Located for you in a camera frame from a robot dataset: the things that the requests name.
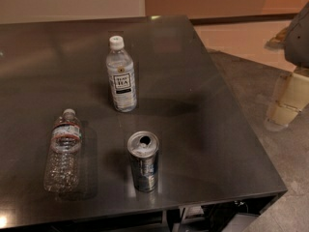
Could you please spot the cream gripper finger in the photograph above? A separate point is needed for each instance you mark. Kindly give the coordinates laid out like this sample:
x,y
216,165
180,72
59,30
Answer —
x,y
290,97

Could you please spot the silver redbull can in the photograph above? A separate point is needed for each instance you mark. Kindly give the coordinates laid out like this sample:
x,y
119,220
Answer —
x,y
143,149

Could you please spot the clear crinkled water bottle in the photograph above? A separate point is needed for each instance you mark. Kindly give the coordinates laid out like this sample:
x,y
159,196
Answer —
x,y
61,171

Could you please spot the blue tea plastic bottle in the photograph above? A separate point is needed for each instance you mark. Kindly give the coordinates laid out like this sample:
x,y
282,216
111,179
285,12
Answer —
x,y
121,76

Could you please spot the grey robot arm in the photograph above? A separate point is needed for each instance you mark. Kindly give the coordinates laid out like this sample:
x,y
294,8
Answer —
x,y
295,39

